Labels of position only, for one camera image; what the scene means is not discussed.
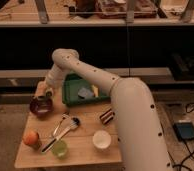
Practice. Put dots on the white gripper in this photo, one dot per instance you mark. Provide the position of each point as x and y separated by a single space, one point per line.
47 93

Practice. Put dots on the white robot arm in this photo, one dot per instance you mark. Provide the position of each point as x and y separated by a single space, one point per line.
141 139

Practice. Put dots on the purple bowl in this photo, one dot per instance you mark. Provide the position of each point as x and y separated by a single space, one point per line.
41 106

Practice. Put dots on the white bowl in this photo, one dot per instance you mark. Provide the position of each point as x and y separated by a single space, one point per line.
101 139

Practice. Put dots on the green plastic tray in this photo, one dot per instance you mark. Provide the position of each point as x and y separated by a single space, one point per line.
77 91

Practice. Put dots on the metal spoon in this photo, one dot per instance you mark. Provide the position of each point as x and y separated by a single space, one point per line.
64 116

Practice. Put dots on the orange fruit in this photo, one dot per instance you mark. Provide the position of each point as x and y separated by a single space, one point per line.
31 138

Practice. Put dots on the yellow banana piece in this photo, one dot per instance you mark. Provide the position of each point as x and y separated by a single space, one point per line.
95 91

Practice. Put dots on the green translucent cup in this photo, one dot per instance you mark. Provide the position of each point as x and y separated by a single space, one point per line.
60 149

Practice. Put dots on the wooden table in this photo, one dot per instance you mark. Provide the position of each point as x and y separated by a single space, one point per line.
81 151

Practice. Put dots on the striped brown block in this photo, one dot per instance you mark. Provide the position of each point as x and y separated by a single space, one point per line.
106 117

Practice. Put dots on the black floor pedal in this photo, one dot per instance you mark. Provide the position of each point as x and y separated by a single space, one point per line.
184 131

